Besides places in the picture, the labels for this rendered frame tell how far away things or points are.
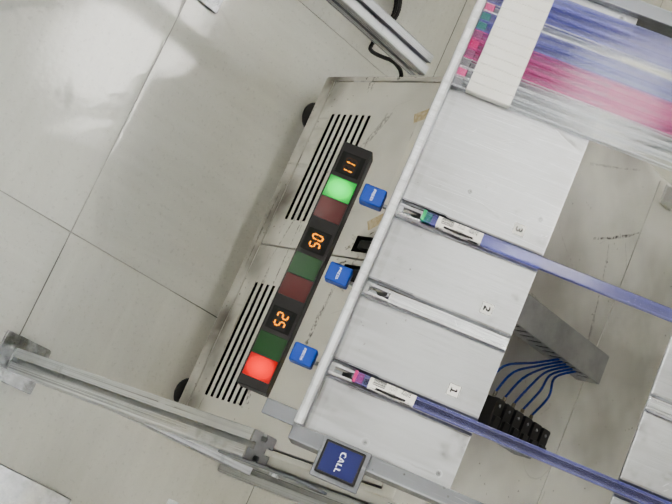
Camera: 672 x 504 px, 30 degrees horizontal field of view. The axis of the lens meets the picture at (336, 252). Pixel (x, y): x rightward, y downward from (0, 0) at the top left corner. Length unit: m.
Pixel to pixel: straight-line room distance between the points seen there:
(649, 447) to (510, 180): 0.37
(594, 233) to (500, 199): 0.49
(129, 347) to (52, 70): 0.50
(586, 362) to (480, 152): 0.52
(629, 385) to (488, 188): 0.70
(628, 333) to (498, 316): 0.65
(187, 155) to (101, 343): 0.37
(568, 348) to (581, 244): 0.18
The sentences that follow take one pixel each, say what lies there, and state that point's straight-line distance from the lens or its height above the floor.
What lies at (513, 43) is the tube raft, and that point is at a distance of 1.66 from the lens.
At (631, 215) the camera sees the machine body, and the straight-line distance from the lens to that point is 2.15.
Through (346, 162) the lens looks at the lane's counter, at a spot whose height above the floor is 0.65.
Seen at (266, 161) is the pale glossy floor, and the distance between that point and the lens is 2.36.
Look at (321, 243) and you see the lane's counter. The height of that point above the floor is 0.66.
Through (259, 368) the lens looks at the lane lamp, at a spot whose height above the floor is 0.65.
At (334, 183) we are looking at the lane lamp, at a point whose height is 0.65.
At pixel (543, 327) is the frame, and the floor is 0.66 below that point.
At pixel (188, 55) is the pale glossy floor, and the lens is 2.25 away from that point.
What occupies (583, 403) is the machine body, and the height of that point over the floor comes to 0.62.
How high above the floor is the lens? 1.85
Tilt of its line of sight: 48 degrees down
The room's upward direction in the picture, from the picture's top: 99 degrees clockwise
